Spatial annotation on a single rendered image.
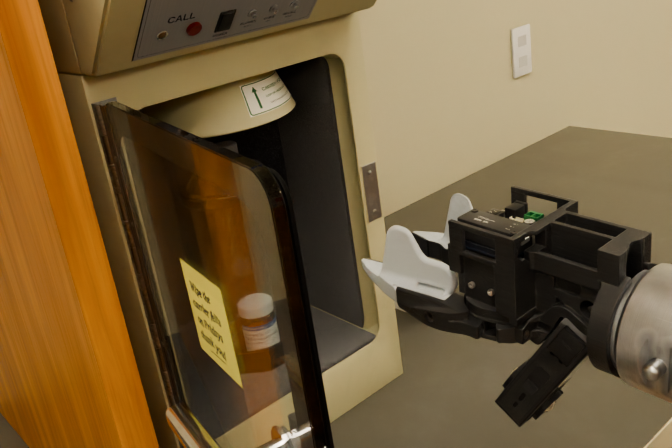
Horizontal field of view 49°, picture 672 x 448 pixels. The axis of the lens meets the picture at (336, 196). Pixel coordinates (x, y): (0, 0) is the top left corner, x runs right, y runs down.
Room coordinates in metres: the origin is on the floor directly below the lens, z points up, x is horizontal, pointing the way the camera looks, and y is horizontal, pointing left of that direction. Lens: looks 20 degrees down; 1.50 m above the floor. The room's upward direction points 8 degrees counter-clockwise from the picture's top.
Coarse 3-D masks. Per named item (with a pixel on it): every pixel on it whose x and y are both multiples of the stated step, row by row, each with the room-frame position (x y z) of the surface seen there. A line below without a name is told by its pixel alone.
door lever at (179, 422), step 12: (168, 408) 0.43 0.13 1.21; (180, 408) 0.42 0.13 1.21; (168, 420) 0.42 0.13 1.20; (180, 420) 0.41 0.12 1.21; (192, 420) 0.41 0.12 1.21; (180, 432) 0.40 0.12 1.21; (192, 432) 0.40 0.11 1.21; (204, 432) 0.40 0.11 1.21; (276, 432) 0.38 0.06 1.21; (192, 444) 0.39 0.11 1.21; (204, 444) 0.38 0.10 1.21; (216, 444) 0.38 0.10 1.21; (264, 444) 0.38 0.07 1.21; (276, 444) 0.38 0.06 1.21; (288, 444) 0.37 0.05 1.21
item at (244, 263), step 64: (128, 128) 0.55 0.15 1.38; (128, 192) 0.59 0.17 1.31; (192, 192) 0.44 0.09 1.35; (256, 192) 0.36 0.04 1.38; (192, 256) 0.47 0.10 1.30; (256, 256) 0.37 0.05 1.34; (192, 320) 0.50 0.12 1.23; (256, 320) 0.39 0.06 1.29; (192, 384) 0.54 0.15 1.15; (256, 384) 0.41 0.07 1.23
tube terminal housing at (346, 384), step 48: (48, 0) 0.64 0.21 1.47; (240, 48) 0.72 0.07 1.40; (288, 48) 0.76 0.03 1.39; (336, 48) 0.80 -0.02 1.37; (96, 96) 0.62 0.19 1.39; (144, 96) 0.65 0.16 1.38; (336, 96) 0.82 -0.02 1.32; (96, 144) 0.62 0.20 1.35; (96, 192) 0.65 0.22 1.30; (384, 240) 0.82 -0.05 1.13; (144, 336) 0.63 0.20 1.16; (384, 336) 0.80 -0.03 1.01; (144, 384) 0.65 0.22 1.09; (336, 384) 0.75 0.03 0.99; (384, 384) 0.80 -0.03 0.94
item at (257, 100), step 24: (192, 96) 0.74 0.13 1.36; (216, 96) 0.74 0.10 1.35; (240, 96) 0.74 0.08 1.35; (264, 96) 0.76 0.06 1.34; (288, 96) 0.80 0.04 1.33; (168, 120) 0.74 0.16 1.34; (192, 120) 0.73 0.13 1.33; (216, 120) 0.73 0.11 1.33; (240, 120) 0.73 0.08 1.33; (264, 120) 0.74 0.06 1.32
